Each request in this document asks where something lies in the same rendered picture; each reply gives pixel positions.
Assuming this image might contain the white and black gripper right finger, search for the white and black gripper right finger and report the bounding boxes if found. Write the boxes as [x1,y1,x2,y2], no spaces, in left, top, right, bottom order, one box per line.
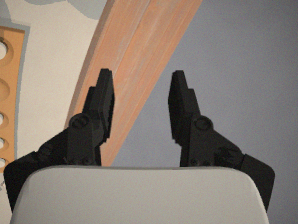
[168,70,275,213]

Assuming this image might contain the orange tray with round pockets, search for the orange tray with round pockets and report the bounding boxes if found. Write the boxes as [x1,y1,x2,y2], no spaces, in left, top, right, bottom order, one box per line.
[0,26,25,173]

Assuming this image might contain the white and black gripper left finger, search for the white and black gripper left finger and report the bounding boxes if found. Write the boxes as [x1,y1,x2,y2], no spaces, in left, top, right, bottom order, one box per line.
[3,68,115,213]

